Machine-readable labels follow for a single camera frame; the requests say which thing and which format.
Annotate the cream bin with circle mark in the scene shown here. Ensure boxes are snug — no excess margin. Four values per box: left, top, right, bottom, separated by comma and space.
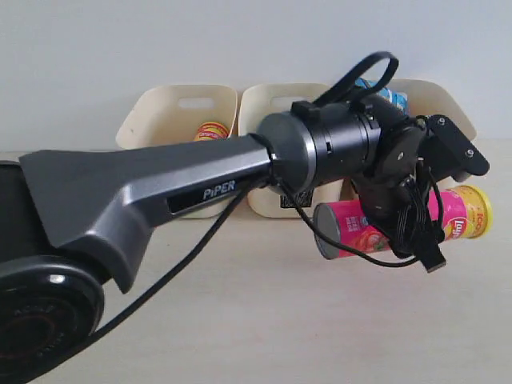
339, 78, 478, 201

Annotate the blue noodle packet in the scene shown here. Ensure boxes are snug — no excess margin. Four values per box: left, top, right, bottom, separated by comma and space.
355, 78, 409, 114

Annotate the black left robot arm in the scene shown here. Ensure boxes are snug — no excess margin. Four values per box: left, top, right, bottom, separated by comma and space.
1, 91, 445, 383

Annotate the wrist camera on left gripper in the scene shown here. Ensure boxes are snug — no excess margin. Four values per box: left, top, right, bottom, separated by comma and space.
419, 114, 490, 182

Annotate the cream bin with triangle mark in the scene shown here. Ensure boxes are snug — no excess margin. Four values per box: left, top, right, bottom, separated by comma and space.
115, 83, 241, 220

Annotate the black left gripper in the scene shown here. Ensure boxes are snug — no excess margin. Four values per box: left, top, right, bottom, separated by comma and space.
354, 118, 446, 273

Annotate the cream bin with square mark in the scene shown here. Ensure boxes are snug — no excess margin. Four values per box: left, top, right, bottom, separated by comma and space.
238, 83, 343, 218

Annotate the yellow chips can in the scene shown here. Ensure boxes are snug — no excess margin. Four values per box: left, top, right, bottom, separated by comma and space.
194, 122, 230, 141

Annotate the pink Lay's chips can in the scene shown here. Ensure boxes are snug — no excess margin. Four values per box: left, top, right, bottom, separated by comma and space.
313, 185, 493, 254

